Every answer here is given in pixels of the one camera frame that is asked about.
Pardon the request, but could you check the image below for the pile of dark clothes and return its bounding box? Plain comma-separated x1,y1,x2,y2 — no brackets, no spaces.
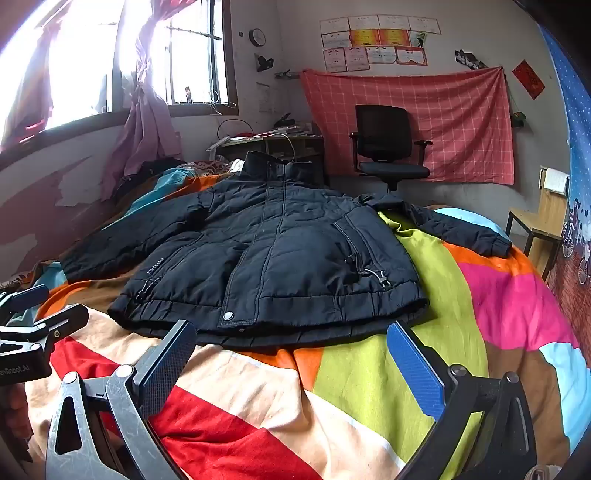
115,157,186,204

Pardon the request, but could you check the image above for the colourful striped blanket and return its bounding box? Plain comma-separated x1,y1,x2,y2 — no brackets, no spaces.
0,166,580,480

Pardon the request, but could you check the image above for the blue printed wall cloth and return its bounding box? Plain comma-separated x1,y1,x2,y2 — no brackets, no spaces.
538,25,591,326

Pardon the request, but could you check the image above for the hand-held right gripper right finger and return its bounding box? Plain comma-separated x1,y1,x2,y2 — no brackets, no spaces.
387,320,539,480

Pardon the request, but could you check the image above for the pink hanging garment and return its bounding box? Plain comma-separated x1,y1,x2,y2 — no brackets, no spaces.
99,0,184,200

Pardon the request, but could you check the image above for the cluttered wooden desk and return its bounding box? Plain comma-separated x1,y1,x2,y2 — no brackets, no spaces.
208,131,326,185

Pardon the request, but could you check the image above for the red checked wall cloth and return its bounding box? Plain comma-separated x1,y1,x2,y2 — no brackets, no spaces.
300,67,515,185

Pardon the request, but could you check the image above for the black cable loop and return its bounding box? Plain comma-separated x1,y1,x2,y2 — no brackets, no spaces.
216,119,254,140

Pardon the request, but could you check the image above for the group of wall certificates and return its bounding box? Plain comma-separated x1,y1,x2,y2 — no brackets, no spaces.
320,15,441,73

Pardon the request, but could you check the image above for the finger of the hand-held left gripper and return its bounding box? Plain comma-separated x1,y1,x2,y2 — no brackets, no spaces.
0,304,89,344
0,285,49,324

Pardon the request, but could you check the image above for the wooden chair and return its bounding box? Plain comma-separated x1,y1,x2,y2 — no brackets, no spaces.
505,168,571,282

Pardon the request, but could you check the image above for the cluster of wall photos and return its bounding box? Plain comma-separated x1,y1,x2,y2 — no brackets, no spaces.
455,48,488,71

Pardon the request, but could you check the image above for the black office chair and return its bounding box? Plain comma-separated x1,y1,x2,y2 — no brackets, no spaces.
349,104,433,192

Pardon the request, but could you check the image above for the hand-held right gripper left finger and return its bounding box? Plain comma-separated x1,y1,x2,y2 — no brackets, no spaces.
45,319,198,480

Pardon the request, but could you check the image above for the white cable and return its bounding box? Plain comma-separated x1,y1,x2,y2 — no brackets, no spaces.
276,133,297,163

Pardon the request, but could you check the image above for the barred window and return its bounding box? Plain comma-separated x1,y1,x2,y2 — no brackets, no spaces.
0,0,239,155

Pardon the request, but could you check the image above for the dark navy padded jacket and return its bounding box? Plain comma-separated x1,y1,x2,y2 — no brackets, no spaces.
60,151,514,349

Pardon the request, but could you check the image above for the red paper wall decoration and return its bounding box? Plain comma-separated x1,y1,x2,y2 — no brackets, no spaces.
512,59,546,100

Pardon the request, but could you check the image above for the white wall calendar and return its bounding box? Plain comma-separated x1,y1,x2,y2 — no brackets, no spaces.
256,83,277,114

